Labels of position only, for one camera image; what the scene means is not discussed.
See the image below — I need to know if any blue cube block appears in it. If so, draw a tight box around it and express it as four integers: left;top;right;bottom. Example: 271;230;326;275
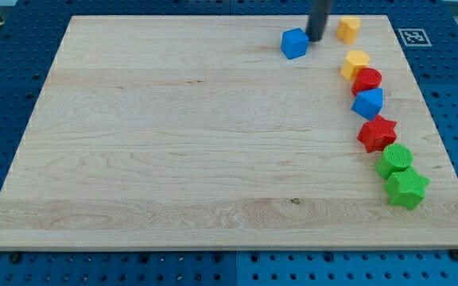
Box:
281;28;309;60

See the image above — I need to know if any light wooden board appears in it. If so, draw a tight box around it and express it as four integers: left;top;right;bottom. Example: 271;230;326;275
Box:
0;15;458;252

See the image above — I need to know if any blue pentagon block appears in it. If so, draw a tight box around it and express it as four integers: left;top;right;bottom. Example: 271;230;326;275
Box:
351;88;383;121

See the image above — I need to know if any red star block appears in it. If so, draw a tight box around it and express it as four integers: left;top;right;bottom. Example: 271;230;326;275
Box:
357;115;397;153

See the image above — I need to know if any red cylinder block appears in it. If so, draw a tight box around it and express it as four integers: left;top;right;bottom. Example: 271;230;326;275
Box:
351;68;382;96

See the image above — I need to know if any yellow hexagon block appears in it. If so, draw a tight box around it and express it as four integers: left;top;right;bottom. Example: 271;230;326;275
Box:
340;50;371;80

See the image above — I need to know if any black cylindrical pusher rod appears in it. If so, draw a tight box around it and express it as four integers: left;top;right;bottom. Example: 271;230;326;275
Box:
305;0;334;42

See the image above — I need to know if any yellow heart block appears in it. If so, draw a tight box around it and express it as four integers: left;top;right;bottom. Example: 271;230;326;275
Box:
336;15;361;44

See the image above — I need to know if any green cylinder block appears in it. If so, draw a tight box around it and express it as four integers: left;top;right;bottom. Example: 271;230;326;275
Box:
375;143;413;180

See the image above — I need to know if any green star block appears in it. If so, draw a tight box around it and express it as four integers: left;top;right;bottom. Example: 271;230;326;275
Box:
384;166;430;210

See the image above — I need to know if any white fiducial marker tag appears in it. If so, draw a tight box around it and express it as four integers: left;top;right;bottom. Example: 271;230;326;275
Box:
398;28;432;47

